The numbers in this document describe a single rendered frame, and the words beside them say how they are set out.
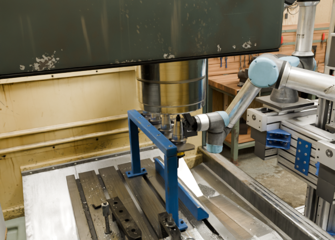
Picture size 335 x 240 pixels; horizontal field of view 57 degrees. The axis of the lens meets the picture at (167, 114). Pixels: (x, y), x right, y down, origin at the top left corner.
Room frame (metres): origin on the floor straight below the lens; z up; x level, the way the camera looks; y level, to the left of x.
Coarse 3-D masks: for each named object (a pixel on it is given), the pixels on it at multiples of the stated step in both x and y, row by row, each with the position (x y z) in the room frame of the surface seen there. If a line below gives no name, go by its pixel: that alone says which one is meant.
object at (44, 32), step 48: (0, 0) 0.46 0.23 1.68; (48, 0) 0.49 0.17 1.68; (96, 0) 0.51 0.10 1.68; (144, 0) 0.54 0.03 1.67; (192, 0) 0.58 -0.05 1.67; (240, 0) 0.62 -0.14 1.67; (0, 48) 0.46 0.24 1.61; (48, 48) 0.48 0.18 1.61; (96, 48) 0.51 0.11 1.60; (144, 48) 0.54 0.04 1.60; (192, 48) 0.58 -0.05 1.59; (240, 48) 0.62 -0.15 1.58
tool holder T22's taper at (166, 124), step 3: (162, 117) 1.11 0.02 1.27; (165, 117) 1.11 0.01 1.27; (168, 117) 1.11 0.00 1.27; (162, 120) 1.11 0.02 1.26; (165, 120) 1.10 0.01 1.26; (168, 120) 1.11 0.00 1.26; (162, 123) 1.11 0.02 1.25; (165, 123) 1.10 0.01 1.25; (168, 123) 1.10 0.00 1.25; (162, 126) 1.11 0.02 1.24; (165, 126) 1.10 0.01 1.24; (168, 126) 1.10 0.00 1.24; (171, 126) 1.12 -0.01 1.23; (162, 129) 1.10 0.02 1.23; (165, 129) 1.10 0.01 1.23; (168, 129) 1.10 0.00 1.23
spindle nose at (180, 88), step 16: (160, 64) 0.62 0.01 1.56; (176, 64) 0.62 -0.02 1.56; (192, 64) 0.63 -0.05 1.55; (144, 80) 0.64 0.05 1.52; (160, 80) 0.62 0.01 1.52; (176, 80) 0.62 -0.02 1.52; (192, 80) 0.63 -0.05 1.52; (144, 96) 0.64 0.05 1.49; (160, 96) 0.62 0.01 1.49; (176, 96) 0.62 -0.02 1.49; (192, 96) 0.63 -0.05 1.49; (160, 112) 0.62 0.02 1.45; (176, 112) 0.62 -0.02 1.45
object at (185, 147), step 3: (180, 144) 0.98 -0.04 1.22; (183, 144) 0.98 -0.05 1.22; (186, 144) 0.98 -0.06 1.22; (189, 144) 0.98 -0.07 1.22; (192, 144) 0.99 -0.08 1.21; (177, 147) 0.96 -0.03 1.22; (180, 147) 0.96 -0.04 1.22; (183, 147) 0.96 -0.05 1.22; (186, 147) 0.96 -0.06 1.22; (189, 147) 0.96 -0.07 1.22; (192, 147) 0.96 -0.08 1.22; (177, 150) 0.94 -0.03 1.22; (180, 150) 0.94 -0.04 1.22; (183, 150) 0.94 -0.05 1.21; (186, 150) 0.94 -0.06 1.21; (189, 150) 0.94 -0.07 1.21
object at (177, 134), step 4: (180, 120) 1.02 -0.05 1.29; (176, 124) 1.01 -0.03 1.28; (180, 124) 1.01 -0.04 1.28; (176, 128) 1.00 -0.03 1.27; (180, 128) 1.00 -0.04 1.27; (172, 132) 1.01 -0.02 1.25; (176, 132) 1.00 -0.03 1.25; (180, 132) 1.00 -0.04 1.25; (172, 136) 1.01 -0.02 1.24; (176, 136) 1.00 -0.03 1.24; (180, 136) 1.00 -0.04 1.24; (176, 140) 1.00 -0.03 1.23; (180, 140) 1.00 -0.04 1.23
